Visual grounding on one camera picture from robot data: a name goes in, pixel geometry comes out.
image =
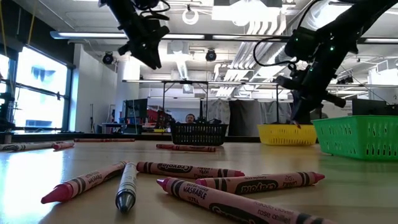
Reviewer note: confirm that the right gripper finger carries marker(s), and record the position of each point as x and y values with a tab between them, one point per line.
320	97
297	96

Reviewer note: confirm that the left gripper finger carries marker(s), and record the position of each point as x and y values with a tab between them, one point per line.
157	46
136	49

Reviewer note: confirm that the red crayon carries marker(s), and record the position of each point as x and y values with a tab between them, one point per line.
85	140
63	146
105	140
124	140

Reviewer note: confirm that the grey crayon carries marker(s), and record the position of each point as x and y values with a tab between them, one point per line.
37	145
127	186
9	147

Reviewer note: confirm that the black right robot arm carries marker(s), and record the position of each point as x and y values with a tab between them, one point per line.
357	25

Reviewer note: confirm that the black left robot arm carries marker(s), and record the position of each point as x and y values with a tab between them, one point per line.
124	12

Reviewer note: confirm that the black ceiling spotlight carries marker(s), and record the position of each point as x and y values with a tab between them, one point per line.
211	55
345	80
108	58

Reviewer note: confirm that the yellow plastic basket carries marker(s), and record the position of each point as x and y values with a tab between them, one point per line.
286	135

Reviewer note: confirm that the green plastic basket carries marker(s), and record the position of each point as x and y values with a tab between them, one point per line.
357	119

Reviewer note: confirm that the long ceiling light bar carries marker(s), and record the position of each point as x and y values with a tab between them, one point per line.
93	35

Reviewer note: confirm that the black computer monitor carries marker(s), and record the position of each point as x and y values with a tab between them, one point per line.
370	107
136	109

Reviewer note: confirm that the dark hanging curtain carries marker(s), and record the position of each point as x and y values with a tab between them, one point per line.
245	118

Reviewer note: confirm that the person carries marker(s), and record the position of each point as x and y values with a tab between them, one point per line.
190	118

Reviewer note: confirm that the white hanging cloth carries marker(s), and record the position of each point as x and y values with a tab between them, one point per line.
219	110

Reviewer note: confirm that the black plastic basket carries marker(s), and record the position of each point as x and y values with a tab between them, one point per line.
199	135

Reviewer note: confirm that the large window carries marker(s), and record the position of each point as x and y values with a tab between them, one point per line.
40	109

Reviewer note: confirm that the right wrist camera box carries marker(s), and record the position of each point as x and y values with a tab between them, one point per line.
298	43

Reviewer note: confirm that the black metal table frame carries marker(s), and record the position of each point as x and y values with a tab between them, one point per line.
149	136

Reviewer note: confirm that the white cylindrical post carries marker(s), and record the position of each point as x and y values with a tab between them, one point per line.
8	139

